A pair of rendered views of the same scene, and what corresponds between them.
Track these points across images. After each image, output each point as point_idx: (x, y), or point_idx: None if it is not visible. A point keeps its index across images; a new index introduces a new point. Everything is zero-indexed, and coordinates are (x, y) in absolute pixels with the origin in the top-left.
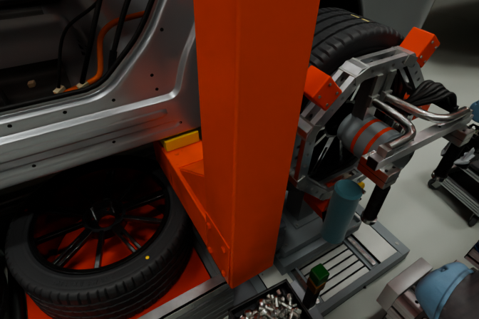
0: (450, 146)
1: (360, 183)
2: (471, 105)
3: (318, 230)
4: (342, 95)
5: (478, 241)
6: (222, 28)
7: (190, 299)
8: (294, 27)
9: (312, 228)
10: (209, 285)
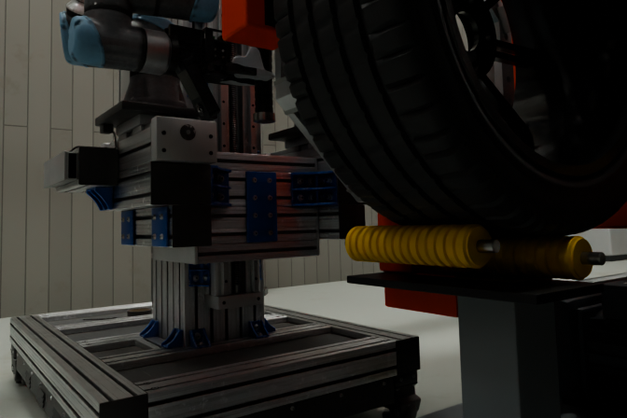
0: (271, 54)
1: (361, 226)
2: None
3: (435, 414)
4: None
5: (211, 199)
6: None
7: (597, 278)
8: None
9: (454, 415)
10: (585, 281)
